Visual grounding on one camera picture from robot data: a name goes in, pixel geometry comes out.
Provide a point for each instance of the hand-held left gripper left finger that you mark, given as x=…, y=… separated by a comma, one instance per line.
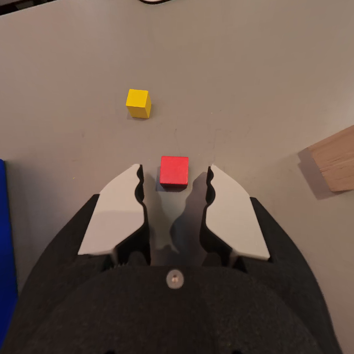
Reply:
x=113, y=221

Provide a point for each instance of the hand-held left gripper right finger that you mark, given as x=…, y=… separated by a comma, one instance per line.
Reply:
x=237, y=224

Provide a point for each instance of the red wooden cube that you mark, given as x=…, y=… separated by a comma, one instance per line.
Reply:
x=174, y=170

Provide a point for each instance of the blue plastic bin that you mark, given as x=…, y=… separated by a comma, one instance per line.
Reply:
x=7, y=235

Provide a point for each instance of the large plain wooden cube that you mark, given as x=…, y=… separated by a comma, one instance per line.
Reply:
x=337, y=163

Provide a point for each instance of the yellow wooden cube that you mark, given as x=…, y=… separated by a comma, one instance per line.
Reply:
x=137, y=102

